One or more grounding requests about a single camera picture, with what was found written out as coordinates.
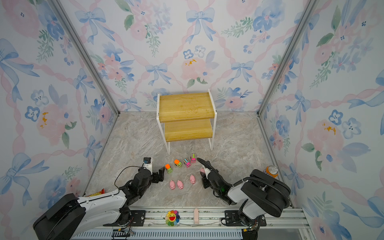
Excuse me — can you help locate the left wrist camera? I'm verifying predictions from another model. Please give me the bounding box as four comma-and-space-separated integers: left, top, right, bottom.
143, 157, 153, 174

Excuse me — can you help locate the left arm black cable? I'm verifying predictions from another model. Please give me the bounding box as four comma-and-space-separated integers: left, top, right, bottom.
113, 165, 145, 190

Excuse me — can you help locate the pink toy truck blue top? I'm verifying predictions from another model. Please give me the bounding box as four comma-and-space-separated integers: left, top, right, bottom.
184, 159, 191, 168

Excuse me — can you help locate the wooden two-tier shelf white frame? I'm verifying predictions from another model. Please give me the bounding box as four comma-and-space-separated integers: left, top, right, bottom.
156, 90, 218, 155

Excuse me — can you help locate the red yellow snack packet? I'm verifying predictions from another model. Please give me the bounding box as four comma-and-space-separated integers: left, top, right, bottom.
88, 189, 105, 197

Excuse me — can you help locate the rainbow smiling flower toy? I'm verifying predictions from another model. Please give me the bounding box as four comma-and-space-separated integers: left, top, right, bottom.
165, 210, 180, 227

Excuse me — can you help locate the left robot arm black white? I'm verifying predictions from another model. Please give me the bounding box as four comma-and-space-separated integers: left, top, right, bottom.
33, 167, 166, 240

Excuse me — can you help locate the pink toy truck green top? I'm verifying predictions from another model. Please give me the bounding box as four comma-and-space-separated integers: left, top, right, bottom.
191, 153, 197, 163

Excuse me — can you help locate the green orange toy truck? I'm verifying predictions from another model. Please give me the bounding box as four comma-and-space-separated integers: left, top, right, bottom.
165, 164, 173, 174
174, 160, 183, 168

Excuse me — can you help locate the orange drink can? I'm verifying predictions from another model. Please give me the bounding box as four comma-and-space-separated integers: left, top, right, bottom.
264, 166, 279, 178

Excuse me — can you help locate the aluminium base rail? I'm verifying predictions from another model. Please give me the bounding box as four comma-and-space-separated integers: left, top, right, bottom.
74, 208, 315, 240

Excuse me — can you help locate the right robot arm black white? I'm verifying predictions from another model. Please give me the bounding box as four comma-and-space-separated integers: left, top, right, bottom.
197, 158, 291, 229

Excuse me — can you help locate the pink rectangular block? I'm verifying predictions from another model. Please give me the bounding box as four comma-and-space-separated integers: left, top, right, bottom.
194, 209, 200, 225

